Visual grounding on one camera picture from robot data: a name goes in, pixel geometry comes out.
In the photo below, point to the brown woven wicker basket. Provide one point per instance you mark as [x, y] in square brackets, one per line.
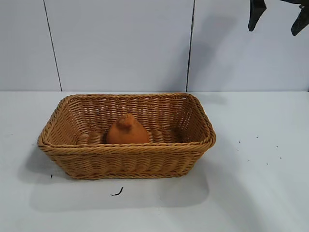
[120, 162]

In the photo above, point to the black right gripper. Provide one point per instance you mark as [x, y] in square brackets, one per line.
[294, 1]

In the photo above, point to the lumpy orange fruit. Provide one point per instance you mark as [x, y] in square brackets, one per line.
[130, 135]

